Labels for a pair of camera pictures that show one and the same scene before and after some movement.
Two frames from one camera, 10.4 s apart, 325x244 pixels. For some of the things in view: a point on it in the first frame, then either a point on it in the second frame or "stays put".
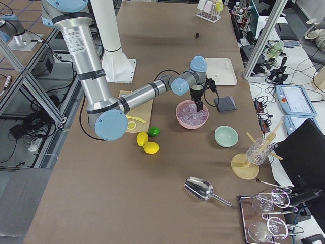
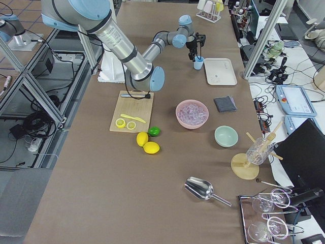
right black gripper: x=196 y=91 -> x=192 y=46
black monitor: x=301 y=156 stays put
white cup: x=201 y=4 stays put
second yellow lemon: x=142 y=138 stays put
